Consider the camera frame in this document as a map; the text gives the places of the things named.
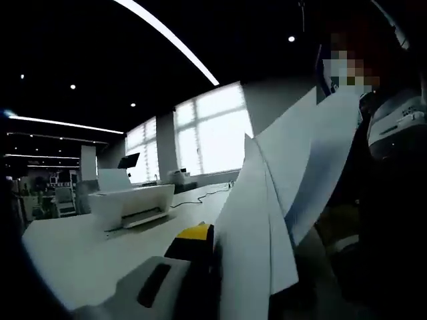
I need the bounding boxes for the stack of white printing papers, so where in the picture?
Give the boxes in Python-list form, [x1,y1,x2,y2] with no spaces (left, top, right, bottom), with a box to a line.
[213,87,363,320]

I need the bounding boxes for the white countertop appliance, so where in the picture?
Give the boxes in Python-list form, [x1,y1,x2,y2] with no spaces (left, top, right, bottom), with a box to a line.
[168,168,191,183]

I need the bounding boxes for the black monitor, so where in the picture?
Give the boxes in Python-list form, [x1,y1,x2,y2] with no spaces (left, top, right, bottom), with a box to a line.
[117,152,141,170]

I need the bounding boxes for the white chest device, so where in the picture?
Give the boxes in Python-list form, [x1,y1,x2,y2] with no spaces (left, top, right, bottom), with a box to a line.
[366,95,427,158]

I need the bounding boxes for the white table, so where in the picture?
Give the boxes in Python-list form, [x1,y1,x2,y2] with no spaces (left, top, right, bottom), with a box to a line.
[21,181,241,313]

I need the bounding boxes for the paper sheet in printer tray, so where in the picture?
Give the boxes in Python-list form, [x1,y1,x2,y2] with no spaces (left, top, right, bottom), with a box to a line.
[96,168,133,193]

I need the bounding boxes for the person's dark shirt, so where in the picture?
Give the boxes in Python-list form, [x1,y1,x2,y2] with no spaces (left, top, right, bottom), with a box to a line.
[328,126,427,320]

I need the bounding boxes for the black cable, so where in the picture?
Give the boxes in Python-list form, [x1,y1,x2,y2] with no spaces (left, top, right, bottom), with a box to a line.
[169,181,235,209]

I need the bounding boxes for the narrow window with blinds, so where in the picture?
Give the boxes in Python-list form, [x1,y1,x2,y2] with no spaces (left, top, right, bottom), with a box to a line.
[125,116,160,185]

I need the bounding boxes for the large window with blinds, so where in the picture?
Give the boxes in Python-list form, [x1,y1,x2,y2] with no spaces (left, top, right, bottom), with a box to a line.
[173,81,254,176]

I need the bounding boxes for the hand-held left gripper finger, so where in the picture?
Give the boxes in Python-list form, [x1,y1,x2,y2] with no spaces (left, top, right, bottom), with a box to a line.
[71,221,222,320]

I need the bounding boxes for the ceiling light strip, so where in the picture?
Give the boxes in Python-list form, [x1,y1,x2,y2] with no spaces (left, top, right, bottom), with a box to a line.
[113,0,220,86]

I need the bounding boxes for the white printer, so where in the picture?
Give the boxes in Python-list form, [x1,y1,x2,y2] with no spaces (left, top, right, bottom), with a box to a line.
[87,183,176,231]

